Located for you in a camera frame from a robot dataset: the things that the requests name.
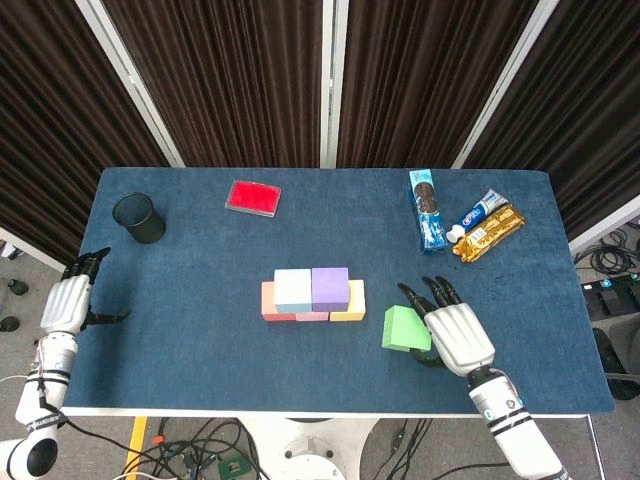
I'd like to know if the black cable pile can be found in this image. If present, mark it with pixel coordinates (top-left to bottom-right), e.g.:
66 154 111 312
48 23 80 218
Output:
574 227 640 281

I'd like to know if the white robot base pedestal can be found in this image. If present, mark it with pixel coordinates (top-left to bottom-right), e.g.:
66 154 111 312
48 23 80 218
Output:
238 416 377 480

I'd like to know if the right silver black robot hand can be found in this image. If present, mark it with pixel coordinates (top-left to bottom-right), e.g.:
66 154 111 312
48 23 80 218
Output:
396 274 497 378

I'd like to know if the purple cube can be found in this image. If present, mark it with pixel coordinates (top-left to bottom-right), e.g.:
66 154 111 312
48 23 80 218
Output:
310 266 350 313

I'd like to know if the black mesh pen cup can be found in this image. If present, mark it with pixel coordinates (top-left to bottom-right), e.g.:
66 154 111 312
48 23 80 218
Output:
111 192 167 245

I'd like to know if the red ink pad case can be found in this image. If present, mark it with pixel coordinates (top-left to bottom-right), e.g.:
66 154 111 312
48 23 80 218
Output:
224 179 283 218

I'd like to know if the blue cookie box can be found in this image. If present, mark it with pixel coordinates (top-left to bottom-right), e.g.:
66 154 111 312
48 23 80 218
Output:
408 168 448 255

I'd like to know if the gold foil snack pack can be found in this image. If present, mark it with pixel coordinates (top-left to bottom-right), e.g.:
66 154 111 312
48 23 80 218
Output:
452 203 527 263

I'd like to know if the black cable with inline plug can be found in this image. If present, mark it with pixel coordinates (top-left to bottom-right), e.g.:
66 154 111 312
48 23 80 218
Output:
389 418 434 480

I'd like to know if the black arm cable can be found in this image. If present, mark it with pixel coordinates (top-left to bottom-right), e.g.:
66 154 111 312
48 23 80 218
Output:
34 387 169 457
434 459 514 480

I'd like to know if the brown partition panel white frame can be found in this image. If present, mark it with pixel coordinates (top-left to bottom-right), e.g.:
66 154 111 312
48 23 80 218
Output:
89 0 334 169
452 0 640 254
0 0 186 279
332 0 559 170

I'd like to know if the white table frame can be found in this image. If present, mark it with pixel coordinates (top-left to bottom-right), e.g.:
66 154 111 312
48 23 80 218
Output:
59 405 601 420

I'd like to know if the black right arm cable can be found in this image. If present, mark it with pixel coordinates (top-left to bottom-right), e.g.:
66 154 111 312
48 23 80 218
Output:
434 459 514 480

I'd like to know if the green cube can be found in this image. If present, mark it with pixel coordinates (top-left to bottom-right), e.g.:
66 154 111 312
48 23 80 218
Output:
380 305 433 353

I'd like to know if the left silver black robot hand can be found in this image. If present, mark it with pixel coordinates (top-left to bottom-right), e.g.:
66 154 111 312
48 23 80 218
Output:
39 246 133 334

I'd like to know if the blue table cloth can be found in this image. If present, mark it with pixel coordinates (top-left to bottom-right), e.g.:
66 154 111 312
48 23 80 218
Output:
59 166 615 415

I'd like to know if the light blue cube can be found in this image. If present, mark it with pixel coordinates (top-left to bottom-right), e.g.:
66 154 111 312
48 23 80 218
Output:
273 268 315 315

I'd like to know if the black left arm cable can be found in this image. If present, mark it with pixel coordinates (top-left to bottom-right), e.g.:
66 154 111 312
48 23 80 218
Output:
34 387 169 457

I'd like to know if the white blue toothpaste tube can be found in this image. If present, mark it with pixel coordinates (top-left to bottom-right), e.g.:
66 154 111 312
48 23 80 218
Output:
446 188 510 244

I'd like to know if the green circuit board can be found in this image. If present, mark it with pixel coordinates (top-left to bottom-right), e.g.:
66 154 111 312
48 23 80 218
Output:
218 455 250 479

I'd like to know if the yellow cube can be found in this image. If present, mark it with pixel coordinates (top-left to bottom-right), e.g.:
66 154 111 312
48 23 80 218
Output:
328 279 367 322

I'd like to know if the red-orange cube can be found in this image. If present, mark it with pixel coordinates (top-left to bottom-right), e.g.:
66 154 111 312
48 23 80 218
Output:
260 281 299 323

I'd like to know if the black floor cable bundle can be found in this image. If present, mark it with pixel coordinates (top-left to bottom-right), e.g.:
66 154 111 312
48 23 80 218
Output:
124 418 266 480

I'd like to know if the yellow floor tape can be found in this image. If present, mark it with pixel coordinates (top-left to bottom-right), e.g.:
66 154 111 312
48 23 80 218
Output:
124 417 150 469

